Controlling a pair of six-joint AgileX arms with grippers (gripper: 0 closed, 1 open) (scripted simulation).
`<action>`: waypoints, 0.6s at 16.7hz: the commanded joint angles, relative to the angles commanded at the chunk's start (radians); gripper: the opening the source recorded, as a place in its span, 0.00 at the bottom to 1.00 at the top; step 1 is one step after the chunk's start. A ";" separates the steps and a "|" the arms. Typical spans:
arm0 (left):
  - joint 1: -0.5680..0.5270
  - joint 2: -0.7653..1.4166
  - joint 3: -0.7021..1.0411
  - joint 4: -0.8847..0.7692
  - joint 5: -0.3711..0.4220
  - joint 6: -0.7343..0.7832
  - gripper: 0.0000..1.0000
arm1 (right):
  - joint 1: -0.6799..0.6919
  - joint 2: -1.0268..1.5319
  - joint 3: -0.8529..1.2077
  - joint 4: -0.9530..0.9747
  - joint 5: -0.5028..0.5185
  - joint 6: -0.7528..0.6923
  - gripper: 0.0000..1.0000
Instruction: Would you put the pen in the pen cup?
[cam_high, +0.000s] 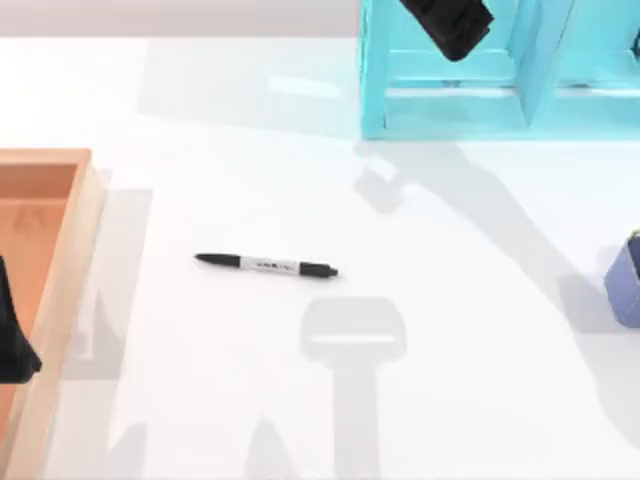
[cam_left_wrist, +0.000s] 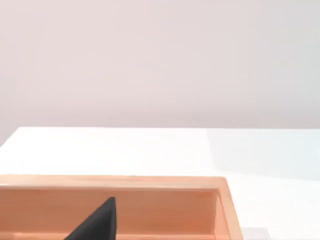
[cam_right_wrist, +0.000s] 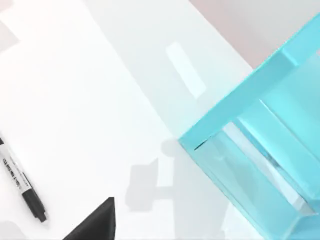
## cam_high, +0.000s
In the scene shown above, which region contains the black and grey marker pen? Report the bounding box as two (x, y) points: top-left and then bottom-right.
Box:
(193, 252), (340, 281)

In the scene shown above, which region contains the light blue rack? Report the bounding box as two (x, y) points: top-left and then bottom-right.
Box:
(358, 0), (640, 141)

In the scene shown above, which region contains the shallow salmon-coloured box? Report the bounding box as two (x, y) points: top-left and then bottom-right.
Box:
(0, 148), (106, 480)

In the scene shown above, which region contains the periwinkle blue container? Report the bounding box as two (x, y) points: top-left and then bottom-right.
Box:
(603, 230), (640, 330)

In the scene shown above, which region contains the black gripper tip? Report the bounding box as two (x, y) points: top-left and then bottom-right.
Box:
(0, 255), (43, 385)

